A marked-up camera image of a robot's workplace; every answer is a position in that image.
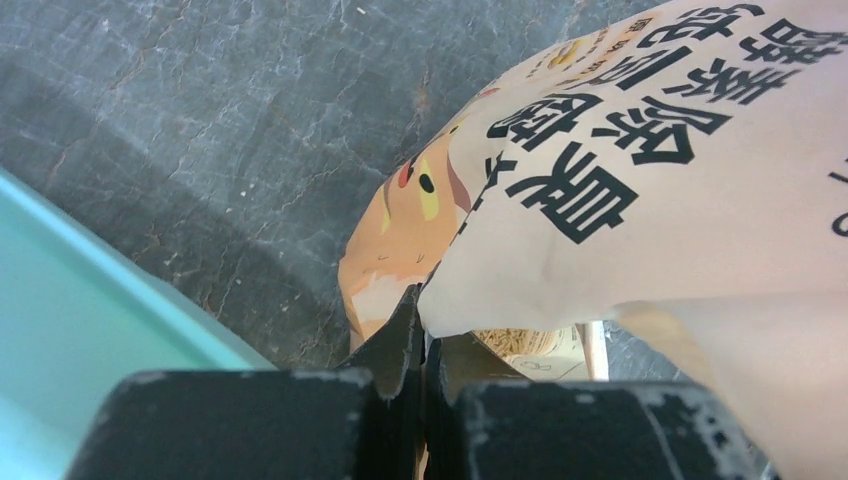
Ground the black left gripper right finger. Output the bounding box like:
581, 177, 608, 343
426, 334, 762, 479

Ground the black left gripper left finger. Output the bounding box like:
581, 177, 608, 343
67, 286, 423, 479

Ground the pink cat litter bag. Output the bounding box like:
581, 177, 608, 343
338, 1, 847, 479

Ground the teal plastic litter box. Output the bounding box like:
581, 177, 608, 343
1, 172, 269, 479

